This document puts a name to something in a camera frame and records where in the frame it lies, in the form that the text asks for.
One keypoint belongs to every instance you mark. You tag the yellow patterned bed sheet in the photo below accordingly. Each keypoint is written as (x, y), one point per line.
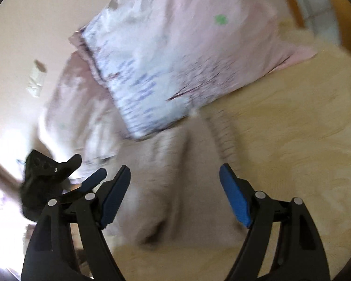
(295, 140)

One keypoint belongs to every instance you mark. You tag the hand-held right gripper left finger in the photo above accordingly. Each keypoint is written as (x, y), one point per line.
(114, 196)

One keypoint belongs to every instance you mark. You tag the pale wall fixture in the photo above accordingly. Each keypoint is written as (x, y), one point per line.
(36, 77)

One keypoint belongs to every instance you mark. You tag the pink pillow with tree print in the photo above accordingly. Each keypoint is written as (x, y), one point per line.
(175, 58)

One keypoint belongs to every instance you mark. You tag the pink floral pillow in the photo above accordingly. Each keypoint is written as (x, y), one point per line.
(76, 114)

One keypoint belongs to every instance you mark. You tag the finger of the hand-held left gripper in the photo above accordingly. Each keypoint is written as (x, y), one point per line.
(71, 164)
(94, 179)

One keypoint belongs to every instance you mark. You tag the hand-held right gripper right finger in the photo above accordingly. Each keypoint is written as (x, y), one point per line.
(235, 196)

